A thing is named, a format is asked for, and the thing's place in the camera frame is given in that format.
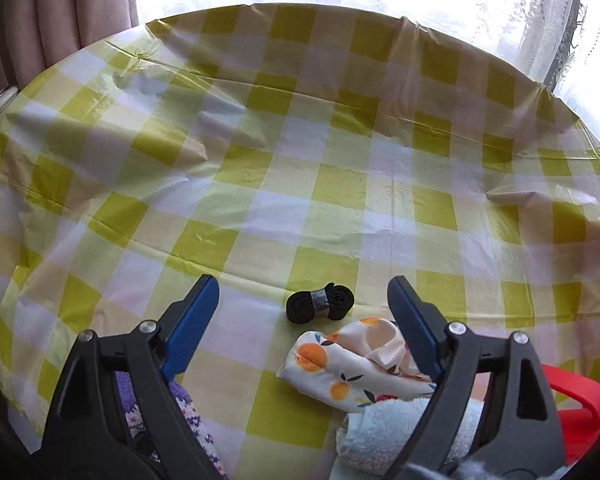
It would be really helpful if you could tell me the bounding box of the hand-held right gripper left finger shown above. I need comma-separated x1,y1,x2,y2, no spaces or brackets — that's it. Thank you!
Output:
39,274,221,480

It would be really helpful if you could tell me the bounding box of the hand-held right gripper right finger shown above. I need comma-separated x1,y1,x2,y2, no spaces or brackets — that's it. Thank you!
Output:
387,275,567,480

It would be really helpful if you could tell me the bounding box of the purple knitted cloth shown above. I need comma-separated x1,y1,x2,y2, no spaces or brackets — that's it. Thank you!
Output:
112,367,228,480

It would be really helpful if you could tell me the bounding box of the orange-print white cloth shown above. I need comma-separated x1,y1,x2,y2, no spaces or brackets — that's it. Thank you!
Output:
277,316,438,408

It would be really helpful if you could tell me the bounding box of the black band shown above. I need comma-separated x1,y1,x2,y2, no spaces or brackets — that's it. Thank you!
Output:
286,284,355,323

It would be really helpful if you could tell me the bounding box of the light blue towel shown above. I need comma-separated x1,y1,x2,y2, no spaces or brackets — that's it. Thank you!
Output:
336,395,486,478

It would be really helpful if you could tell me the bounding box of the grey fuzzy fabric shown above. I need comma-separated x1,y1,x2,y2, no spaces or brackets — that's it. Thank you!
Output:
405,462,486,480

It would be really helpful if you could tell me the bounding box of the red plastic basket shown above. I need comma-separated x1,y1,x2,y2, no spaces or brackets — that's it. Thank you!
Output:
542,364,600,466

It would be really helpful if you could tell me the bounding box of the yellow checked plastic tablecloth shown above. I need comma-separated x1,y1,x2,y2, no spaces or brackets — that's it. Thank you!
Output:
0,2,600,480

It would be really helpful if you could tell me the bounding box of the pink curtain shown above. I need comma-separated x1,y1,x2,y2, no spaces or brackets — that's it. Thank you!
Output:
0,0,141,91

